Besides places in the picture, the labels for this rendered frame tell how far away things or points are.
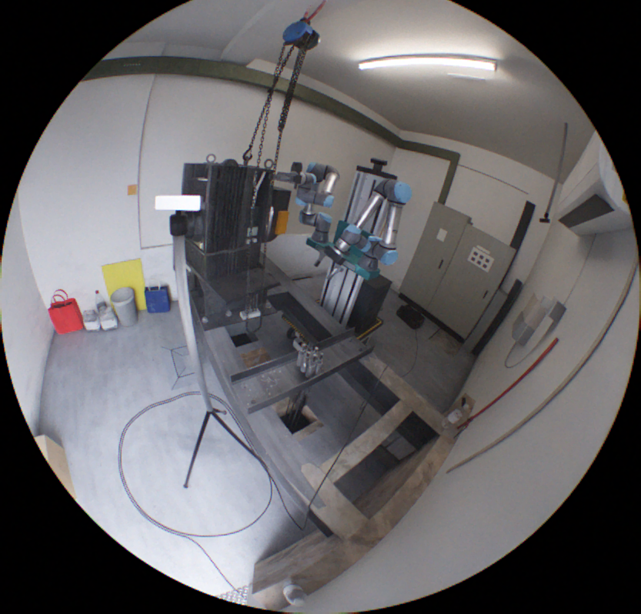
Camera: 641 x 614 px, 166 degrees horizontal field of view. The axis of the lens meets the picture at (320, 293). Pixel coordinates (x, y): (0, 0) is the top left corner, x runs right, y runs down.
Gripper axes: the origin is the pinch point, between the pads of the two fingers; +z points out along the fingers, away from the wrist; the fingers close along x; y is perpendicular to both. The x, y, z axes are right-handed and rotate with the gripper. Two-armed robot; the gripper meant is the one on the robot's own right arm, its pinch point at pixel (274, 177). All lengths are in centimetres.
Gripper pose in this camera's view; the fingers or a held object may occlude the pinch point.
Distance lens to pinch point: 112.0
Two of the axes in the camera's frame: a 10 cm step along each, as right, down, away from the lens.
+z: -5.4, 3.6, -7.6
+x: -8.2, -4.2, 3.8
